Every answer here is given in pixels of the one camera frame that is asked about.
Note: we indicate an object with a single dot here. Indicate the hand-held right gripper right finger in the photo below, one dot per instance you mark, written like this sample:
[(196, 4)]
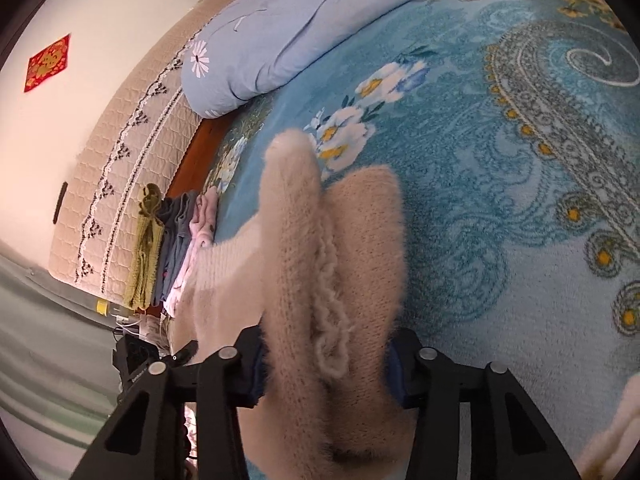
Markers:
[(397, 367)]

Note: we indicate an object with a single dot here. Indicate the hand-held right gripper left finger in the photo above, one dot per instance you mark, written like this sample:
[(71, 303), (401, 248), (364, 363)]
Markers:
[(250, 365)]

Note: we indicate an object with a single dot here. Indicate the fluffy beige knit sweater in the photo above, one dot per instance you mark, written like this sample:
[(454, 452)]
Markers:
[(320, 310)]

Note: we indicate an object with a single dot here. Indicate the olive green knit garment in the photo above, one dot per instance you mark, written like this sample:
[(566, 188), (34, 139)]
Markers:
[(145, 250)]

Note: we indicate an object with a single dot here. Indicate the folded grey garment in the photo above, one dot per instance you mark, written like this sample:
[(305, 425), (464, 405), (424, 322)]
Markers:
[(175, 245)]

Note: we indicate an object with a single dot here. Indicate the folded pink garment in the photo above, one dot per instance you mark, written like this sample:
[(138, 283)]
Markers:
[(195, 245)]

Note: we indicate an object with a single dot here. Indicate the beige quilted headboard cover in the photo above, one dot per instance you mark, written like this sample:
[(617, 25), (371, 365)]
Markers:
[(130, 150)]

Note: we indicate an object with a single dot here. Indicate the blue floral patterned blanket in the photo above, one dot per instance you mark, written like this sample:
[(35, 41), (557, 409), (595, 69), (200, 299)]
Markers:
[(475, 160)]

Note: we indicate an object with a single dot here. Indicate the light blue pillow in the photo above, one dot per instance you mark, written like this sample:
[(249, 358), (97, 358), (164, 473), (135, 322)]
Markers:
[(280, 35)]

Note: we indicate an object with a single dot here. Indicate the brown wooden bed frame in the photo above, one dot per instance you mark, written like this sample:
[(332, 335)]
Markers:
[(197, 155)]

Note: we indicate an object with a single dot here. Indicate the red paper wall decoration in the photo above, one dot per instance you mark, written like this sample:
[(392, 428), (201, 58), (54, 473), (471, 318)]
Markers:
[(46, 63)]

